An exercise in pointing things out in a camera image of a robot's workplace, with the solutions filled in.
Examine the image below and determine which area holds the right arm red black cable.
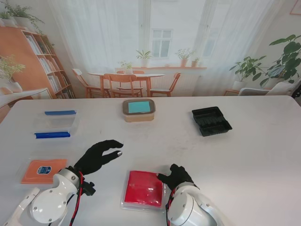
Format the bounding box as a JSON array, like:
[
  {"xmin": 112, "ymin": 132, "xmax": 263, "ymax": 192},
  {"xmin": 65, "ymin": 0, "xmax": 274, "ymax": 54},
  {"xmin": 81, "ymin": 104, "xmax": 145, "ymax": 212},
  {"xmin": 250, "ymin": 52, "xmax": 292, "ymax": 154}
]
[{"xmin": 165, "ymin": 187, "xmax": 177, "ymax": 226}]

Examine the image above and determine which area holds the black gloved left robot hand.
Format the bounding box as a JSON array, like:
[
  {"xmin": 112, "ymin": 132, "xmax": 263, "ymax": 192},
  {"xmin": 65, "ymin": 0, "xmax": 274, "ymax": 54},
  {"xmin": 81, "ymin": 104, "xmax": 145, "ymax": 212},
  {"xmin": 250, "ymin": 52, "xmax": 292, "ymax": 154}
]
[{"xmin": 74, "ymin": 139, "xmax": 124, "ymax": 176}]

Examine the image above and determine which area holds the clear container with blue clips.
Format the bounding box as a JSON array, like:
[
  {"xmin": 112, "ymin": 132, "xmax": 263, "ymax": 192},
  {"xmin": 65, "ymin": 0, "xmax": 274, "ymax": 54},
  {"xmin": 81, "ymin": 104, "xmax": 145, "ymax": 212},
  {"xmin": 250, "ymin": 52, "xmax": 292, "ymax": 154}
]
[{"xmin": 34, "ymin": 110, "xmax": 80, "ymax": 140}]

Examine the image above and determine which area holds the black plastic tray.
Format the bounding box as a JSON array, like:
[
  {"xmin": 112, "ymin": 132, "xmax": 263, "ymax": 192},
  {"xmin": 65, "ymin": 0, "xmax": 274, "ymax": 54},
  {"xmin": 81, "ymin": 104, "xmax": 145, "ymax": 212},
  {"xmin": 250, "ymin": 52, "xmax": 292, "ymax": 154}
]
[{"xmin": 191, "ymin": 106, "xmax": 233, "ymax": 137}]

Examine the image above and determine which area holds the brown paper food container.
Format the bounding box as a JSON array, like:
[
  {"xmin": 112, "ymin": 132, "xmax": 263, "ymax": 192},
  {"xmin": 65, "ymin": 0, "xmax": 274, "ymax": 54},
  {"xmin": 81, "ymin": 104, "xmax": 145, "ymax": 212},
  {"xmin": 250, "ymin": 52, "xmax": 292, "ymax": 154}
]
[{"xmin": 122, "ymin": 98, "xmax": 157, "ymax": 123}]

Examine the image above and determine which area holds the left arm red black cable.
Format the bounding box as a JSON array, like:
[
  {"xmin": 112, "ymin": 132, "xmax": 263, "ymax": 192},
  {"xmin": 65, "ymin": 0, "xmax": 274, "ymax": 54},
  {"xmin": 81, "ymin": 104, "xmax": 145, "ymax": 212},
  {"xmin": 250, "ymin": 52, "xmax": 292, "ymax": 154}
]
[{"xmin": 69, "ymin": 171, "xmax": 96, "ymax": 226}]

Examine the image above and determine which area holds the black equipment piece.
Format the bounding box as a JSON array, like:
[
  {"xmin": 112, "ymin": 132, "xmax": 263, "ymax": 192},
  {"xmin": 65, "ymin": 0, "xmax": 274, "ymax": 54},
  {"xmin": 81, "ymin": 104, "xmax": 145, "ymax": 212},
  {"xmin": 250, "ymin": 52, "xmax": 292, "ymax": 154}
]
[{"xmin": 291, "ymin": 81, "xmax": 301, "ymax": 100}]

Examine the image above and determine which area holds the printed room scene backdrop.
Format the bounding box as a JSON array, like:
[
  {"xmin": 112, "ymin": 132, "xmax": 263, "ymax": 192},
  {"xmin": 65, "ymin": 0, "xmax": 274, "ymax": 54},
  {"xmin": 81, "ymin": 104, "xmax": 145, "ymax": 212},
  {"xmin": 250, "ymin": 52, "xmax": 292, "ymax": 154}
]
[{"xmin": 0, "ymin": 0, "xmax": 301, "ymax": 124}]

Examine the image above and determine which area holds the red container lid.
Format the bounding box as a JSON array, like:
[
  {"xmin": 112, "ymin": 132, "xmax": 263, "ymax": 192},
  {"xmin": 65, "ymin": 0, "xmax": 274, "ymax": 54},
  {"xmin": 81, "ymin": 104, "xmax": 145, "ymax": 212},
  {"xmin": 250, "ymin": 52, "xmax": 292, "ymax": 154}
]
[{"xmin": 119, "ymin": 169, "xmax": 169, "ymax": 213}]

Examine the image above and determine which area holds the clear lid with teal label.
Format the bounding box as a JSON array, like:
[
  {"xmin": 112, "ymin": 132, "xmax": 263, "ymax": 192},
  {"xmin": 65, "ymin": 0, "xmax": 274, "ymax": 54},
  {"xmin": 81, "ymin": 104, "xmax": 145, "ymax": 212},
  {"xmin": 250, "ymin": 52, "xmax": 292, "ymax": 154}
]
[{"xmin": 122, "ymin": 99, "xmax": 157, "ymax": 116}]

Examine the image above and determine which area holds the arm red black cable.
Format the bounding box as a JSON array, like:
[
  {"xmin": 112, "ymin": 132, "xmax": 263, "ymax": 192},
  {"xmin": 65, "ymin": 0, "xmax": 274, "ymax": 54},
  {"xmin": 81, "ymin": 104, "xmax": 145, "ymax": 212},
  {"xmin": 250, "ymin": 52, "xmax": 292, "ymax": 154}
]
[
  {"xmin": 69, "ymin": 171, "xmax": 96, "ymax": 226},
  {"xmin": 165, "ymin": 187, "xmax": 177, "ymax": 226}
]

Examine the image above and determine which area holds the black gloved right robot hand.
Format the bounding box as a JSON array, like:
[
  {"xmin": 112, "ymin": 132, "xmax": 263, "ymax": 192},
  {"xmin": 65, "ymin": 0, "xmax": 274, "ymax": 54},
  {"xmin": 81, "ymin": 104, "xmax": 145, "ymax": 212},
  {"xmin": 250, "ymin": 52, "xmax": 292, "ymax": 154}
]
[{"xmin": 157, "ymin": 164, "xmax": 195, "ymax": 191}]

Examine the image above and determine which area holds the clear lid with orange label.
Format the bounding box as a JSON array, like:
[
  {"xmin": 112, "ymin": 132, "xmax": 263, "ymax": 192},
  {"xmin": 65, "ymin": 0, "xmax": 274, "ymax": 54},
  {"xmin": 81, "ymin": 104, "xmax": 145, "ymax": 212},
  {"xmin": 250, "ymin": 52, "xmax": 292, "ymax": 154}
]
[{"xmin": 15, "ymin": 157, "xmax": 71, "ymax": 189}]

